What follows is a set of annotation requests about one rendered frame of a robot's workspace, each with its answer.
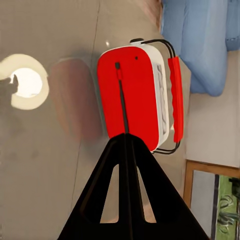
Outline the radio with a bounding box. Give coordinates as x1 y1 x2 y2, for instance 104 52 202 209
97 38 184 154

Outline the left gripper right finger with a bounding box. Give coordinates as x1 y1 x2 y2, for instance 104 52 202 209
125 133 210 240

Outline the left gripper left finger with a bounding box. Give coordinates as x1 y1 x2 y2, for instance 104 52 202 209
57 133 133 240

